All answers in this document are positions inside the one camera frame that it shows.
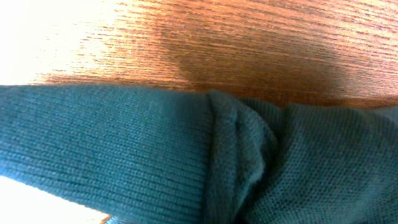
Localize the blue polo shirt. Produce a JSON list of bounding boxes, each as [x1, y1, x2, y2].
[[1, 85, 397, 223]]

